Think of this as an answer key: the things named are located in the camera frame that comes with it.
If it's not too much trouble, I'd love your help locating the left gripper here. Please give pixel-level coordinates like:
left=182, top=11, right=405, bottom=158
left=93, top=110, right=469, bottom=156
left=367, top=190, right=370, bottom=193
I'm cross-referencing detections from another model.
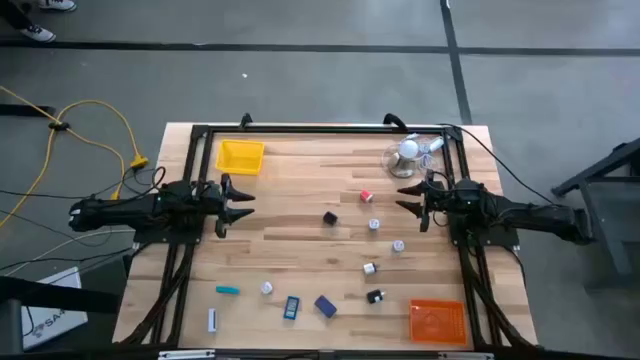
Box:
left=192, top=173, right=257, bottom=239

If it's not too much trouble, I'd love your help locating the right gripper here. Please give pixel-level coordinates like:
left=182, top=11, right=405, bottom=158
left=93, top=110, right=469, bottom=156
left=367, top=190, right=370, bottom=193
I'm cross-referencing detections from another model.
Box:
left=394, top=169, right=457, bottom=234

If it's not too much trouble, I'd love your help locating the bright blue staple box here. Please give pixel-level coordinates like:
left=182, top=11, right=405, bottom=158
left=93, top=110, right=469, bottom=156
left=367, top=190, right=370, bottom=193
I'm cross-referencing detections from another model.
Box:
left=282, top=295, right=302, bottom=321

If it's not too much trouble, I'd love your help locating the navy blue box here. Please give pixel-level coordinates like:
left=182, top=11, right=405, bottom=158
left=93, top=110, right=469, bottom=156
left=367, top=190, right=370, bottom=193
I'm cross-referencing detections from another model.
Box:
left=313, top=294, right=339, bottom=320

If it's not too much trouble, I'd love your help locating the yellow plastic basket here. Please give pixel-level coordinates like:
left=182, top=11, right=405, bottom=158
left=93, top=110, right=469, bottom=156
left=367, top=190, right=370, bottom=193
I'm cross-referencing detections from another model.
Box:
left=215, top=138, right=266, bottom=177

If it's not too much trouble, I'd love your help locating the white globe table lamp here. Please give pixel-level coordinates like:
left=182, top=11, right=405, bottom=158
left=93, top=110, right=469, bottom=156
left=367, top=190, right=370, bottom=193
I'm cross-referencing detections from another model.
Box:
left=387, top=138, right=421, bottom=180

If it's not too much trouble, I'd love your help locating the orange plastic basket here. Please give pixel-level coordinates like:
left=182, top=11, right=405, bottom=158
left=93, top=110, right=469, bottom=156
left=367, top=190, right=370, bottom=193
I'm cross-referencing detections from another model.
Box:
left=408, top=298, right=469, bottom=346

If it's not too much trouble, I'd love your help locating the silver aluminium bar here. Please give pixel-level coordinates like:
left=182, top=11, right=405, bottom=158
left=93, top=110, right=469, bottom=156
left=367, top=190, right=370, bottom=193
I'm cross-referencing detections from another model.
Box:
left=158, top=349, right=216, bottom=360
left=438, top=351, right=495, bottom=360

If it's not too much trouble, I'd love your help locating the black metal stand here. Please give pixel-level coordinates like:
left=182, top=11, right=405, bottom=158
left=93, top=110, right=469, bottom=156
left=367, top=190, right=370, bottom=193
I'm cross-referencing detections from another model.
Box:
left=551, top=137, right=640, bottom=281

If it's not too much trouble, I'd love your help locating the dark desk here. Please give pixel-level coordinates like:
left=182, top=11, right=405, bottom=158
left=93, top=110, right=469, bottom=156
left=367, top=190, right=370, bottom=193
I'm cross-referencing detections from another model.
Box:
left=0, top=274, right=121, bottom=360

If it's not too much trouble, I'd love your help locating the white printed sign board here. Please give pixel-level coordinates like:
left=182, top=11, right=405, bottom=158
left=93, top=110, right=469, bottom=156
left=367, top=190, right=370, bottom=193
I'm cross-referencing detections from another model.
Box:
left=20, top=266, right=89, bottom=351

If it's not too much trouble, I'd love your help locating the black floor bar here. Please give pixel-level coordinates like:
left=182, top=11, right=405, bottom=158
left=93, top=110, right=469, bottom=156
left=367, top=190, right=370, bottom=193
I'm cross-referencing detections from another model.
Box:
left=0, top=103, right=56, bottom=117

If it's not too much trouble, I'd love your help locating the person's shoe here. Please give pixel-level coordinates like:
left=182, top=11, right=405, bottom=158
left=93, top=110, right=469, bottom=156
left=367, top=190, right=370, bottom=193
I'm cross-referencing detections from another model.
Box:
left=37, top=0, right=78, bottom=12
left=19, top=23, right=57, bottom=44

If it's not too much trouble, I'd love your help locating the person's leg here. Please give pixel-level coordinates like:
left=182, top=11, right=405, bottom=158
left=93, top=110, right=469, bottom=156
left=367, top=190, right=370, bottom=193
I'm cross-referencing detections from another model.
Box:
left=0, top=0, right=32, bottom=29

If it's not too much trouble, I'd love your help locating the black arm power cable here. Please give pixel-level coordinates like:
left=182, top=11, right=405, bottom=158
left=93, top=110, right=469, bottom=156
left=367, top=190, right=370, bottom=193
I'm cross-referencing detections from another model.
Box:
left=437, top=122, right=557, bottom=205

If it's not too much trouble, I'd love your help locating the yellow extension cable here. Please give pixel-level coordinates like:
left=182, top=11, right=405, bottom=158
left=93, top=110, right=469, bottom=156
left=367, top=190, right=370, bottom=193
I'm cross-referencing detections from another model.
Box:
left=0, top=84, right=126, bottom=229
left=49, top=98, right=150, bottom=170

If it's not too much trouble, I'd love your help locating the black metal table frame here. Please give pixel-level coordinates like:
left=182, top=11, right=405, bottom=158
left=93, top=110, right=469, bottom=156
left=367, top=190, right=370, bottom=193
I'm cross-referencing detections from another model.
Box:
left=119, top=122, right=539, bottom=351

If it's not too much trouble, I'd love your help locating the white floor cable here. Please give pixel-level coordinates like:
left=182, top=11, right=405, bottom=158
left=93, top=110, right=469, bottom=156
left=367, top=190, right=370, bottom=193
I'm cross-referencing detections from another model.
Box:
left=4, top=228, right=137, bottom=277

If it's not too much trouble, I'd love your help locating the black floor cable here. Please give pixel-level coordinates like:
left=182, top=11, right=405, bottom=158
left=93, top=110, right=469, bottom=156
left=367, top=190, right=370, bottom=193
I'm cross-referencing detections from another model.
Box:
left=0, top=165, right=167, bottom=201

